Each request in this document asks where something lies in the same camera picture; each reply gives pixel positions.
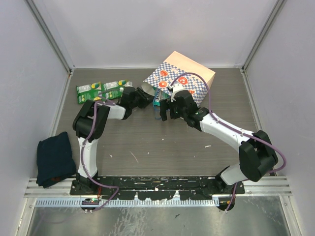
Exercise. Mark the green snack packet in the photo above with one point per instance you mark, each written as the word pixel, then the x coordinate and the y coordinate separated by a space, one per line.
pixel 89 92
pixel 114 90

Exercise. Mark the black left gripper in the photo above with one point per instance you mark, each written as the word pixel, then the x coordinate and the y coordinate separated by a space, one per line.
pixel 146 99

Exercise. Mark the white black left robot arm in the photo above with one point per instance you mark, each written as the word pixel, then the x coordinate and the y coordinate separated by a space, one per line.
pixel 89 126

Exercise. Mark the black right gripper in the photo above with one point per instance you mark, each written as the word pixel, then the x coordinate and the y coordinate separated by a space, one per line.
pixel 166 104

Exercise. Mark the dark blue folded cloth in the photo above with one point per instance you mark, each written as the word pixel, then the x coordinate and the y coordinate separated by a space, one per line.
pixel 54 160

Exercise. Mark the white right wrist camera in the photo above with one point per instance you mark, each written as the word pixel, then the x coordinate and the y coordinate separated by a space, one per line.
pixel 175 89

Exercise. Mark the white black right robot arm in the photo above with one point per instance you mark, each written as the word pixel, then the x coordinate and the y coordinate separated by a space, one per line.
pixel 257 157

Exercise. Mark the teal mint candy packet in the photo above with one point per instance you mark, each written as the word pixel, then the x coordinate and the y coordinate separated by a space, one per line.
pixel 159 96

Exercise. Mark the checkered paper bag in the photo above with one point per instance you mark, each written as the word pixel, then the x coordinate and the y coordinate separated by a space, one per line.
pixel 177 68

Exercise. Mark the perforated cable duct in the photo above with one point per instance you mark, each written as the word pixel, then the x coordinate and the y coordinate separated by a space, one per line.
pixel 79 202

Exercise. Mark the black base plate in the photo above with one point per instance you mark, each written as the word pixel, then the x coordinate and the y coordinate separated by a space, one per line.
pixel 158 188

